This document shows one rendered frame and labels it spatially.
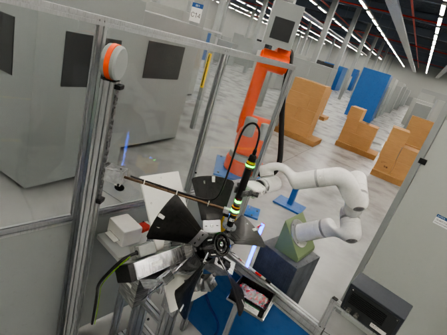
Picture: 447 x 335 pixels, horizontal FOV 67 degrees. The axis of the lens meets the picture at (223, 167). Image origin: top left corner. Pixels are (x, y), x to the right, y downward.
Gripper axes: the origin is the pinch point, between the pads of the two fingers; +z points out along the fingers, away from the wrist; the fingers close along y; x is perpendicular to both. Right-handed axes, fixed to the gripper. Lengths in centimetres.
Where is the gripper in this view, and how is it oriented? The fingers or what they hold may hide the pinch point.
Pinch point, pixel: (241, 191)
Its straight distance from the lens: 164.3
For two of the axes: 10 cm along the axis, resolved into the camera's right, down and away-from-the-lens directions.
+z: -6.5, 0.9, -7.6
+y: -7.1, -4.4, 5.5
